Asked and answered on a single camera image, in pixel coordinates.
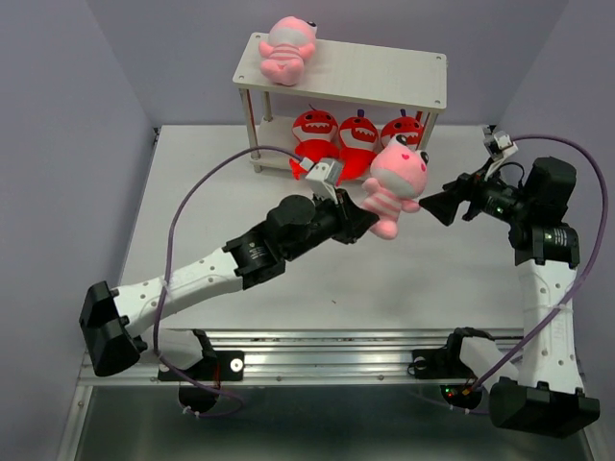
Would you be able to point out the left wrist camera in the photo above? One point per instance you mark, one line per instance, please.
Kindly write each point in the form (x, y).
(323, 177)

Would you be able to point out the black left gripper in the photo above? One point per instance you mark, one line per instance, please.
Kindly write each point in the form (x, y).
(353, 221)

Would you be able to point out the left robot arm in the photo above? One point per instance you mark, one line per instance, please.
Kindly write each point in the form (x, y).
(113, 320)

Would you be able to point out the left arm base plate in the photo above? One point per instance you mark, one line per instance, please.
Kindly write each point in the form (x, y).
(227, 366)

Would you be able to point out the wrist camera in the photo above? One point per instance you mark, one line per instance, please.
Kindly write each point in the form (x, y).
(323, 177)
(500, 147)

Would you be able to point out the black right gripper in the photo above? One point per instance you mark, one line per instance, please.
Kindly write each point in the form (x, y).
(444, 205)

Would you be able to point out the aluminium table edge rail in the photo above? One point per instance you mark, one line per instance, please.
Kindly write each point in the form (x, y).
(290, 358)

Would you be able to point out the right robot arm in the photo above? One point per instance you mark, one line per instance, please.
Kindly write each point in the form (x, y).
(536, 387)

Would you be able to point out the red shark plush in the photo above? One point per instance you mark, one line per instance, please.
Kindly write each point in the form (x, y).
(359, 140)
(408, 126)
(316, 131)

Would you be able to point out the white two-tier shelf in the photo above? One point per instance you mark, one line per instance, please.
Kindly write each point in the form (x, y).
(340, 78)

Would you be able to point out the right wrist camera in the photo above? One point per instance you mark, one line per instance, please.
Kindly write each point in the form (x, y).
(500, 147)

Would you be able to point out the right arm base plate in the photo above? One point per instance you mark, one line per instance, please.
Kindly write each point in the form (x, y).
(444, 363)

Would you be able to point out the pink striped plush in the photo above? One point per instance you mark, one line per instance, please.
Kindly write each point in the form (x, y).
(397, 177)
(290, 44)

